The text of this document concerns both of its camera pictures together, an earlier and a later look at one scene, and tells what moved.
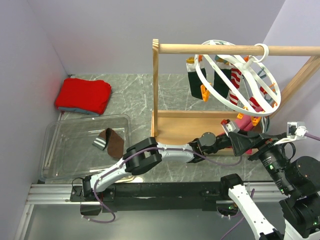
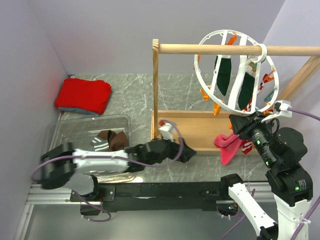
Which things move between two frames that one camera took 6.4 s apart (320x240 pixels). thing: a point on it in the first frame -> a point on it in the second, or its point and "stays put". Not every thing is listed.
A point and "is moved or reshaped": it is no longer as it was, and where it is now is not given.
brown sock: [265, 123] is moved or reshaped
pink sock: [248, 151] is moved or reshaped
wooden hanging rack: [188, 126] stays put
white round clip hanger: [238, 79] is moved or reshaped
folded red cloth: [92, 95] stays put
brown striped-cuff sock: [109, 139] stays put
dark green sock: [219, 84] -> [246, 90]
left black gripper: [229, 139] -> [187, 153]
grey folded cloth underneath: [77, 110] stays put
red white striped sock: [235, 75] -> [261, 84]
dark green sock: [196, 81] -> [224, 73]
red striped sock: [255, 105] is moved or reshaped
